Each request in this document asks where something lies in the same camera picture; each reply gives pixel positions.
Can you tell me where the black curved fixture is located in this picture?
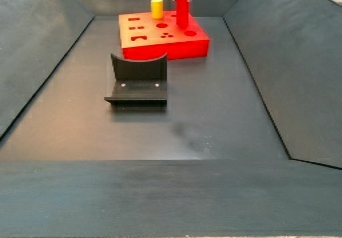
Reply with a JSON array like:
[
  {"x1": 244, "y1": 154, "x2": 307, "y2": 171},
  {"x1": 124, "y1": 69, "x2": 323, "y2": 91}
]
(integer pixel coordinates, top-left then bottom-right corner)
[{"x1": 104, "y1": 54, "x2": 168, "y2": 106}]

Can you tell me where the yellow cylinder peg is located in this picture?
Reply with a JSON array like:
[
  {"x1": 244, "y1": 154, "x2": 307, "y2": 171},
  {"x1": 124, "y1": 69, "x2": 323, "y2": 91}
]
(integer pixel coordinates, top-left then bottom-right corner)
[{"x1": 150, "y1": 0, "x2": 162, "y2": 19}]

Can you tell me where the red star prism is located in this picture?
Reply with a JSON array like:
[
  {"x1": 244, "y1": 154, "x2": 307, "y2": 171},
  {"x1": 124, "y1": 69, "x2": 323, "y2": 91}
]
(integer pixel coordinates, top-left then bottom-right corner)
[{"x1": 174, "y1": 0, "x2": 189, "y2": 29}]

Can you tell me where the red shape-sorter block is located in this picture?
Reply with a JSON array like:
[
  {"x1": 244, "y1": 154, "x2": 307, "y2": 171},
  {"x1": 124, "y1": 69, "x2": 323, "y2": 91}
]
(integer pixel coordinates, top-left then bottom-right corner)
[{"x1": 118, "y1": 11, "x2": 209, "y2": 60}]

